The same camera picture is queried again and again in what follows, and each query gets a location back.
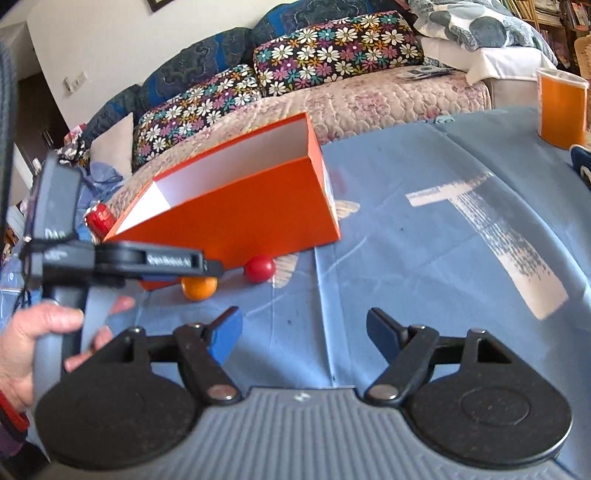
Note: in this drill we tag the person's left forearm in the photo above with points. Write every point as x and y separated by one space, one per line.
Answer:
9 415

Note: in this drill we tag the magazine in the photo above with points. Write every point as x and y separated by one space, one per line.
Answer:
427 73

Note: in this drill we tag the dark blue white object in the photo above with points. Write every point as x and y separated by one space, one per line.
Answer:
581 164

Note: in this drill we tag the red soda can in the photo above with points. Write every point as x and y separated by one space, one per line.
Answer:
99 221

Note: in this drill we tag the person's left hand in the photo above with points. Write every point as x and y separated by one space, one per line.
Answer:
27 332

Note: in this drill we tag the white wall switch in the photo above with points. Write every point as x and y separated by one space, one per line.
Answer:
76 82

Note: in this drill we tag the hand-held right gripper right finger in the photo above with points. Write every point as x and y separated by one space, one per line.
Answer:
383 332

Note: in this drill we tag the red cherry tomato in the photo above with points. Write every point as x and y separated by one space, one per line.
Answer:
259 269

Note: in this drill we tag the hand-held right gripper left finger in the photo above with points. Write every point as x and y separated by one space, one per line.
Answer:
226 337

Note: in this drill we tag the wooden bookshelf with books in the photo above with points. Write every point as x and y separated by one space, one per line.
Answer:
554 14

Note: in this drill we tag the beige cushion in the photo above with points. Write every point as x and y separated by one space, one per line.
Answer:
113 143

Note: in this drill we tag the blue tablecloth with white print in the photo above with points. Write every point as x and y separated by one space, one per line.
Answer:
415 277

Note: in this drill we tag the quilted pink sofa cover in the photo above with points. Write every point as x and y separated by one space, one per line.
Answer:
369 106

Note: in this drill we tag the blue bedsheet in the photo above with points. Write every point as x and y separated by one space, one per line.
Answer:
104 180

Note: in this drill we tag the white pillow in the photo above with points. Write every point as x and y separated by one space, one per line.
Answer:
498 64

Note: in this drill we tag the floral cushion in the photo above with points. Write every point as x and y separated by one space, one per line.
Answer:
337 50
194 110

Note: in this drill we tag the colourful patterned cloth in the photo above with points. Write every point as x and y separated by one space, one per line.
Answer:
76 143

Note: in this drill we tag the dark wooden door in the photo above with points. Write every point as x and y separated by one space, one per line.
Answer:
41 120

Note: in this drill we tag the grey patterned pillow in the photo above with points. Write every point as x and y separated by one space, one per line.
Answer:
471 21

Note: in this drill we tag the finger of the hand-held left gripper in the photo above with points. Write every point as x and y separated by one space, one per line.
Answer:
161 278

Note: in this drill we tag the orange cup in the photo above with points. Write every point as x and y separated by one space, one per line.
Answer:
561 110

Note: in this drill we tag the dark picture frame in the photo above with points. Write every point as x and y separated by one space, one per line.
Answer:
159 3

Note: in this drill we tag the orange cardboard box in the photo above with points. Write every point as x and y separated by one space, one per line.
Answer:
258 207

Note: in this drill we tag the orange tomato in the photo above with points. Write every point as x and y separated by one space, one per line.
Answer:
199 290

